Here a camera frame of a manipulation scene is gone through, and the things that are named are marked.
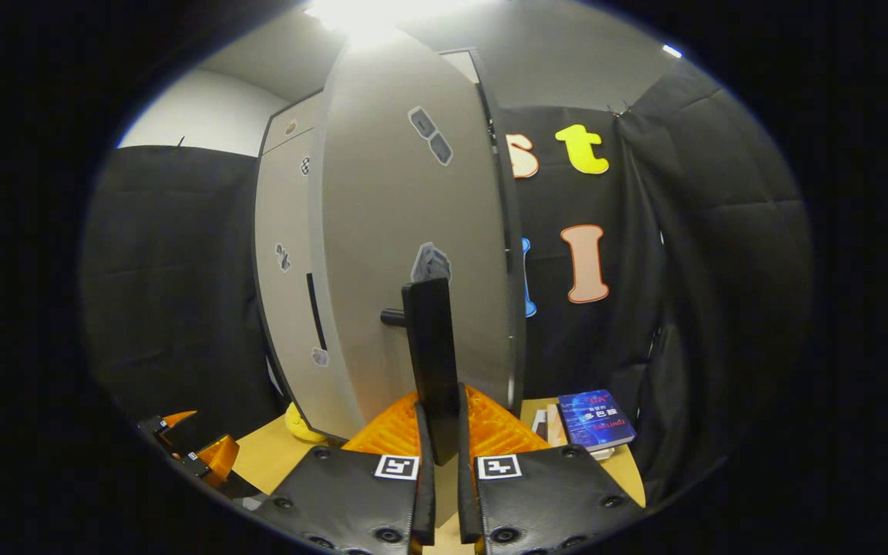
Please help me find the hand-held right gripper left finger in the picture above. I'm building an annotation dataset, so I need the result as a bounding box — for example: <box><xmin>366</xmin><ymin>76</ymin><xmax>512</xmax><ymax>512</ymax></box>
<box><xmin>254</xmin><ymin>392</ymin><xmax>438</xmax><ymax>555</ymax></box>

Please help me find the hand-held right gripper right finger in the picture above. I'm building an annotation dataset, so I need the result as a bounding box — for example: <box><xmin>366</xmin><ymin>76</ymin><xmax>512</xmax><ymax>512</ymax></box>
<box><xmin>457</xmin><ymin>384</ymin><xmax>647</xmax><ymax>555</ymax></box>

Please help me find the black bar door handle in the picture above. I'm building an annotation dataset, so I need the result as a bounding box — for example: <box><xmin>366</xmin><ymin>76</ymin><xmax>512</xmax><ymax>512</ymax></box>
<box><xmin>306</xmin><ymin>272</ymin><xmax>328</xmax><ymax>352</ymax></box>
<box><xmin>380</xmin><ymin>277</ymin><xmax>462</xmax><ymax>445</ymax></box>

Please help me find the grey cabinet door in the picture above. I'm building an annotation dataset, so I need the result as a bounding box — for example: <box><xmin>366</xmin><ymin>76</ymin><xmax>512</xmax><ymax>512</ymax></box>
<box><xmin>309</xmin><ymin>31</ymin><xmax>526</xmax><ymax>448</ymax></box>
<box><xmin>254</xmin><ymin>127</ymin><xmax>337</xmax><ymax>432</ymax></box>

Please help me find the grey double-door shoe cabinet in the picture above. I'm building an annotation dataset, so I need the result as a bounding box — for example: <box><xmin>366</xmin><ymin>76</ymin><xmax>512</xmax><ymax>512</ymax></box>
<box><xmin>251</xmin><ymin>46</ymin><xmax>528</xmax><ymax>448</ymax></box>

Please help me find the grey cabinet drawer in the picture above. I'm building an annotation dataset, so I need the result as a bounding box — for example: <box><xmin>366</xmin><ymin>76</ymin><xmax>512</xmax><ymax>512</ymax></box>
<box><xmin>263</xmin><ymin>92</ymin><xmax>325</xmax><ymax>155</ymax></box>

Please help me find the yellow smiling plush toy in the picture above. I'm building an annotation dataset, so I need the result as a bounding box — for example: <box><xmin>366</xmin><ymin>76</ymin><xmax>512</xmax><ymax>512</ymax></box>
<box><xmin>284</xmin><ymin>402</ymin><xmax>329</xmax><ymax>445</ymax></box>

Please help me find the black backdrop cloth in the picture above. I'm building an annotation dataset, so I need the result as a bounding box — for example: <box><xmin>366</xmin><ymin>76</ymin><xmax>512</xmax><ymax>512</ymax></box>
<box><xmin>82</xmin><ymin>58</ymin><xmax>815</xmax><ymax>502</ymax></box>

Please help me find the blue book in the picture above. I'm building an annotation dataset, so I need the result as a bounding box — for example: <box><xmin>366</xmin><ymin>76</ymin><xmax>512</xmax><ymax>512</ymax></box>
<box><xmin>557</xmin><ymin>389</ymin><xmax>637</xmax><ymax>452</ymax></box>

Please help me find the large ceiling light panel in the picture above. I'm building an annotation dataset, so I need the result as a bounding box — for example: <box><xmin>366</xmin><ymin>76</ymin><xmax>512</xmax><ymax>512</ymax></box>
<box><xmin>305</xmin><ymin>0</ymin><xmax>429</xmax><ymax>39</ymax></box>

